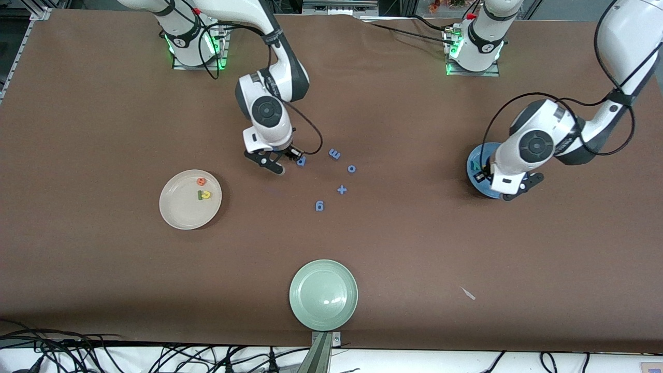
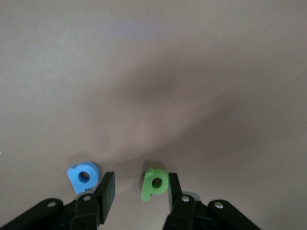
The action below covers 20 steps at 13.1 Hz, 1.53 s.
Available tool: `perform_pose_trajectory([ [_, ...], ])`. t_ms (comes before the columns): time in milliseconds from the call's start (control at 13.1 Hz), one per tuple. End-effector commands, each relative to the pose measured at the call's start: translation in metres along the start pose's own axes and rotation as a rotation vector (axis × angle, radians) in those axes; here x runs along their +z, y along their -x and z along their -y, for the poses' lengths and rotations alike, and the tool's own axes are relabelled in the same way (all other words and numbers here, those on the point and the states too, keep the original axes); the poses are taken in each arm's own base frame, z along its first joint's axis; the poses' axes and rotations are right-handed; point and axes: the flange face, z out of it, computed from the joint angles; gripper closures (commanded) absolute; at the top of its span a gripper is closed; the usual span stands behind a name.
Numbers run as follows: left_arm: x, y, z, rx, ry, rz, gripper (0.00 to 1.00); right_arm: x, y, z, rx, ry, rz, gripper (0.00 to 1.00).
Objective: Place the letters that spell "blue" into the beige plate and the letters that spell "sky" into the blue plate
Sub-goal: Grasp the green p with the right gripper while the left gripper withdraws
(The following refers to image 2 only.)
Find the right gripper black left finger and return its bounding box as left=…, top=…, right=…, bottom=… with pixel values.
left=0, top=172, right=116, bottom=230

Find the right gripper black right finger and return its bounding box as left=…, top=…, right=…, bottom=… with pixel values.
left=163, top=172, right=262, bottom=230

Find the green foam letter d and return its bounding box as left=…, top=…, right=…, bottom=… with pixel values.
left=141, top=167, right=168, bottom=202

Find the blue foam letter p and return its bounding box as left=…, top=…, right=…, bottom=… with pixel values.
left=67, top=161, right=99, bottom=195

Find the brown paper table cover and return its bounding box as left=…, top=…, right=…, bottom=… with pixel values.
left=0, top=0, right=307, bottom=230

